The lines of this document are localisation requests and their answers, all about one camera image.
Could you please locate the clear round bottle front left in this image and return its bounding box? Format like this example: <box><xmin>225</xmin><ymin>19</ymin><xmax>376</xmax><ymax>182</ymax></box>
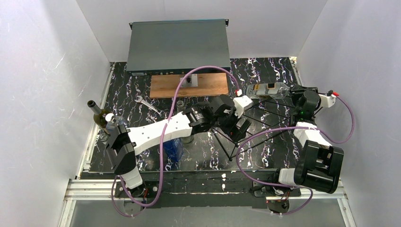
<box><xmin>99</xmin><ymin>115</ymin><xmax>127</xmax><ymax>144</ymax></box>

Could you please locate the wooden board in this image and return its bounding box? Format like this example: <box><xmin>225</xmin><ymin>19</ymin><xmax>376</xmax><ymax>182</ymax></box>
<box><xmin>149</xmin><ymin>73</ymin><xmax>228</xmax><ymax>98</ymax></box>

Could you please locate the dark green wine bottle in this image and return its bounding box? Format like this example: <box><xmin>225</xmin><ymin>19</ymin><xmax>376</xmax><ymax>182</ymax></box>
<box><xmin>87</xmin><ymin>100</ymin><xmax>111</xmax><ymax>129</ymax></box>

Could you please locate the metal bracket on board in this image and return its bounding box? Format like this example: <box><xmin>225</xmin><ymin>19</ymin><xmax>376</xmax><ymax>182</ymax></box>
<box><xmin>180</xmin><ymin>74</ymin><xmax>198</xmax><ymax>87</ymax></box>

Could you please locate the blue square bottle front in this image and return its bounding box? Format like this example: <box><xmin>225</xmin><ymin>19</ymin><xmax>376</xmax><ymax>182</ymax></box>
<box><xmin>163</xmin><ymin>138</ymin><xmax>184</xmax><ymax>162</ymax></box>

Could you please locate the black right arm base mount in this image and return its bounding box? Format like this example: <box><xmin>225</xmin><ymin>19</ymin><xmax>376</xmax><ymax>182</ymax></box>
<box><xmin>250</xmin><ymin>181</ymin><xmax>291</xmax><ymax>214</ymax></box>

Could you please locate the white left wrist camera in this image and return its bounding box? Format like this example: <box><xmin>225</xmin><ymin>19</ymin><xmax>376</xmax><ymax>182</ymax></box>
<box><xmin>233</xmin><ymin>89</ymin><xmax>253</xmax><ymax>118</ymax></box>

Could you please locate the clear round glass bottle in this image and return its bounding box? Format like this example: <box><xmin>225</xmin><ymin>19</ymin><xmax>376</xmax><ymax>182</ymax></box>
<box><xmin>175</xmin><ymin>100</ymin><xmax>194</xmax><ymax>144</ymax></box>

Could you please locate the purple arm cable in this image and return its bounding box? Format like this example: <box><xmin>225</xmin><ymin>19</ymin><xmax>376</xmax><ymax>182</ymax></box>
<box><xmin>235</xmin><ymin>92</ymin><xmax>355</xmax><ymax>216</ymax></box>
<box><xmin>111</xmin><ymin>66</ymin><xmax>243</xmax><ymax>218</ymax></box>

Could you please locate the grey rack-mount device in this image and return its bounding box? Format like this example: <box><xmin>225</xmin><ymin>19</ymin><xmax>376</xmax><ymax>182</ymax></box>
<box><xmin>126</xmin><ymin>19</ymin><xmax>231</xmax><ymax>76</ymax></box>

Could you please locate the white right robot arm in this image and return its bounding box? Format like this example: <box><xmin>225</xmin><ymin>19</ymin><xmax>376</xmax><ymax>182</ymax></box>
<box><xmin>278</xmin><ymin>85</ymin><xmax>344</xmax><ymax>194</ymax></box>

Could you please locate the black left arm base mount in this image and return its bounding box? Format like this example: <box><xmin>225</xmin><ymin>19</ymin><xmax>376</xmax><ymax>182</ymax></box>
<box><xmin>114</xmin><ymin>181</ymin><xmax>159</xmax><ymax>199</ymax></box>

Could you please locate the black wire wine rack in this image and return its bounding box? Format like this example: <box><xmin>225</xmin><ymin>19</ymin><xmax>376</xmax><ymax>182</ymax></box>
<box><xmin>208</xmin><ymin>83</ymin><xmax>331</xmax><ymax>162</ymax></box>

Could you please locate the silver wrench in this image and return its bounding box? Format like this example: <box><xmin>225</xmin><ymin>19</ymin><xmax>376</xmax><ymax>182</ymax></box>
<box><xmin>135</xmin><ymin>96</ymin><xmax>161</xmax><ymax>116</ymax></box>

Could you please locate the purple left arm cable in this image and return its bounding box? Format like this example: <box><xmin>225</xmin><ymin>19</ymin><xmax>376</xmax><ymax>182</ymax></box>
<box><xmin>111</xmin><ymin>66</ymin><xmax>243</xmax><ymax>218</ymax></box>

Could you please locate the clear square bottle black cap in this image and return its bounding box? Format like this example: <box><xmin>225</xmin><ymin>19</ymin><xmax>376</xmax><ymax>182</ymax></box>
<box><xmin>245</xmin><ymin>82</ymin><xmax>290</xmax><ymax>99</ymax></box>

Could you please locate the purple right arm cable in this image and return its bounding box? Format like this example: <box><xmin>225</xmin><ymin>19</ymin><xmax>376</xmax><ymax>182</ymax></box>
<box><xmin>235</xmin><ymin>92</ymin><xmax>355</xmax><ymax>216</ymax></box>

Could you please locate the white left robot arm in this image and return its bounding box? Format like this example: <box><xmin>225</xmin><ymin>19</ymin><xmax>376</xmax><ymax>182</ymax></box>
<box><xmin>105</xmin><ymin>95</ymin><xmax>253</xmax><ymax>189</ymax></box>

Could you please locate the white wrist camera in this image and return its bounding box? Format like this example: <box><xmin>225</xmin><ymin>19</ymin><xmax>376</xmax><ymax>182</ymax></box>
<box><xmin>233</xmin><ymin>89</ymin><xmax>253</xmax><ymax>118</ymax></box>
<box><xmin>318</xmin><ymin>90</ymin><xmax>339</xmax><ymax>108</ymax></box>

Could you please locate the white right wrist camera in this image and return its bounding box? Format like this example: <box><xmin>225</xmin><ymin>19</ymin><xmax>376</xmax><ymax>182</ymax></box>
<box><xmin>318</xmin><ymin>90</ymin><xmax>339</xmax><ymax>108</ymax></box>

